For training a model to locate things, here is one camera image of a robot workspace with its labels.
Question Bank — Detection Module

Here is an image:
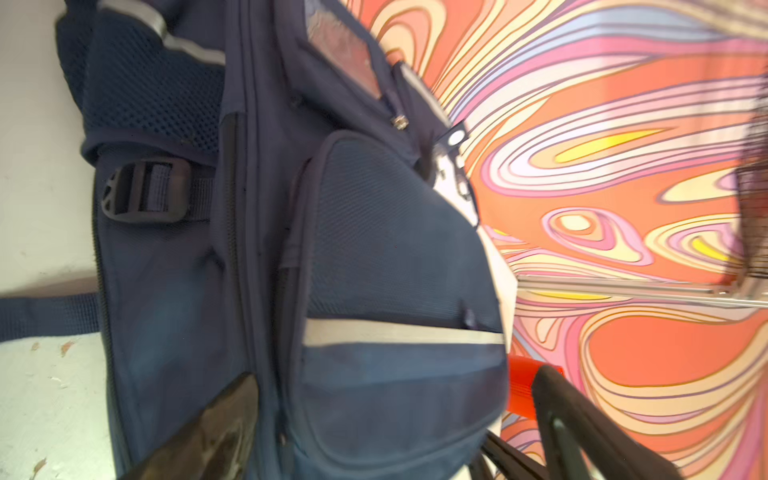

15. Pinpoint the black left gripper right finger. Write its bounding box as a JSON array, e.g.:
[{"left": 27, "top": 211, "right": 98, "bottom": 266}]
[{"left": 532, "top": 365, "right": 681, "bottom": 480}]

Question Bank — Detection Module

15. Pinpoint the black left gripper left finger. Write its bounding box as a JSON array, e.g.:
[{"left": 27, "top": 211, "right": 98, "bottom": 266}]
[{"left": 122, "top": 373, "right": 259, "bottom": 480}]

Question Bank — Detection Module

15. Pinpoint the navy blue student backpack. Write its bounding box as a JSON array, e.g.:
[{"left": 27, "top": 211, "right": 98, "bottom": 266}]
[{"left": 1, "top": 1, "right": 511, "bottom": 479}]

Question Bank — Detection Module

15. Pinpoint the red ribbed metal pen cup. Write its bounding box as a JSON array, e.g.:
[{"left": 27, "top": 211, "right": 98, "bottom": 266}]
[{"left": 507, "top": 355, "right": 565, "bottom": 419}]

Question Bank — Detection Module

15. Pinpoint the black wire basket back wall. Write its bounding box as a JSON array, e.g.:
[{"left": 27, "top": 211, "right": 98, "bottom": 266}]
[{"left": 735, "top": 91, "right": 767, "bottom": 280}]

